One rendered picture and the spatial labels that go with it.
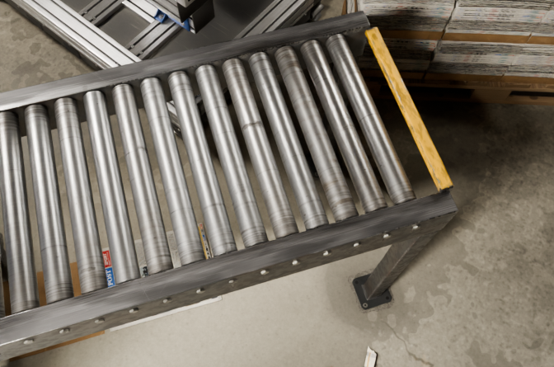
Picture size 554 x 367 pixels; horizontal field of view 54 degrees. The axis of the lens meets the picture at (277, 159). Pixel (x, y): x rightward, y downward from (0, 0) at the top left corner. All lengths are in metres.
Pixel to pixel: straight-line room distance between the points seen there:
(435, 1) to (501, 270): 0.94
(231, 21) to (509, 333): 1.47
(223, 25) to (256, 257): 1.23
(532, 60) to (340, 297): 1.07
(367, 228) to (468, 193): 1.05
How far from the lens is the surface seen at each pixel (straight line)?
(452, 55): 2.04
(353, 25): 1.37
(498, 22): 1.94
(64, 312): 1.12
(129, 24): 2.18
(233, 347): 1.85
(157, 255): 1.10
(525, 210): 2.18
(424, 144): 1.20
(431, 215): 1.15
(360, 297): 1.90
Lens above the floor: 1.84
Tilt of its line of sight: 64 degrees down
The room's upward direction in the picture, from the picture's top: 3 degrees clockwise
